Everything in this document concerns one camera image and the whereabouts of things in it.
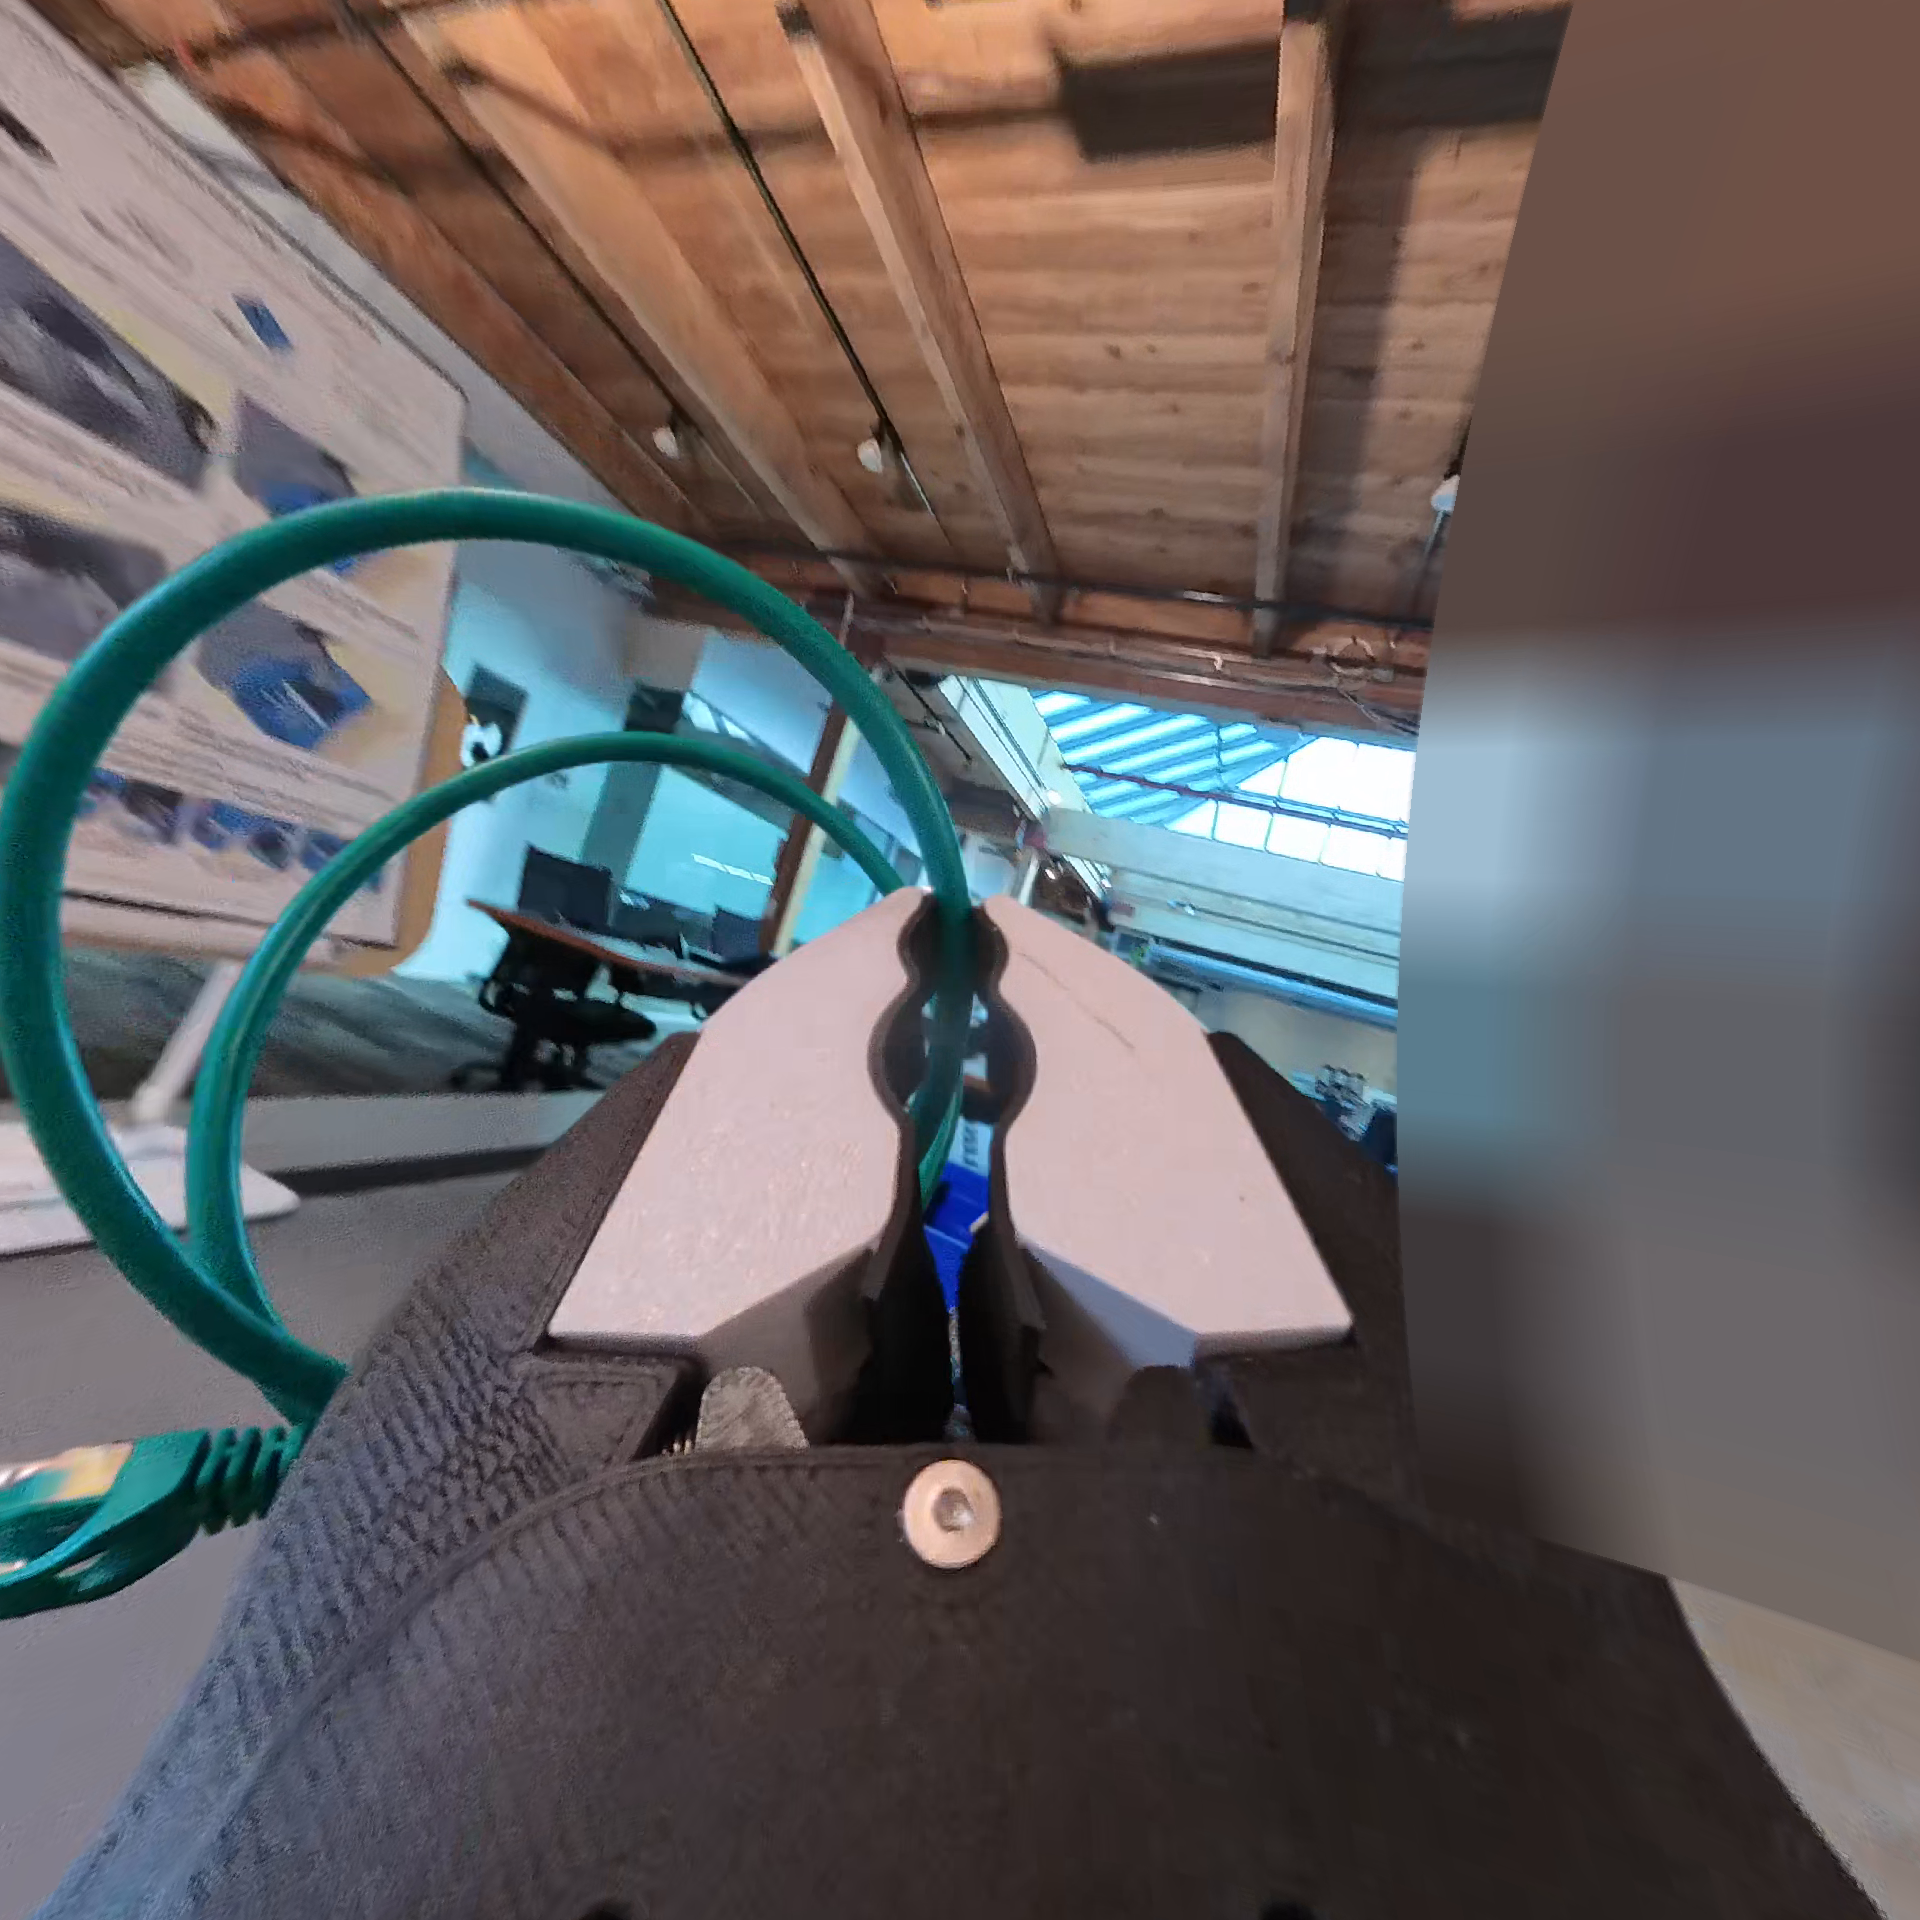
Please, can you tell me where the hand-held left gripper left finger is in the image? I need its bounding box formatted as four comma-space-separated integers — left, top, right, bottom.
544, 884, 944, 1354

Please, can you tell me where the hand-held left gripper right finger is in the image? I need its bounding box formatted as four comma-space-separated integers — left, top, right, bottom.
981, 896, 1354, 1354

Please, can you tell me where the blue plastic bin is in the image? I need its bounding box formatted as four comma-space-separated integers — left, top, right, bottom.
918, 1157, 996, 1314

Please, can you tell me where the green ethernet cable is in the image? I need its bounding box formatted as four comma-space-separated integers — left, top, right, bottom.
0, 486, 981, 1625

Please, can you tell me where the black office chair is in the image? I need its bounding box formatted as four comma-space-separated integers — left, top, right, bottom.
452, 844, 663, 1094

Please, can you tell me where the wooden top office table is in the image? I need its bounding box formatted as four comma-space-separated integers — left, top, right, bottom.
464, 896, 782, 992

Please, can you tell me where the instruction board on white stand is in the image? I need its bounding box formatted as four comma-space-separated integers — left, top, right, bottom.
0, 0, 471, 1260

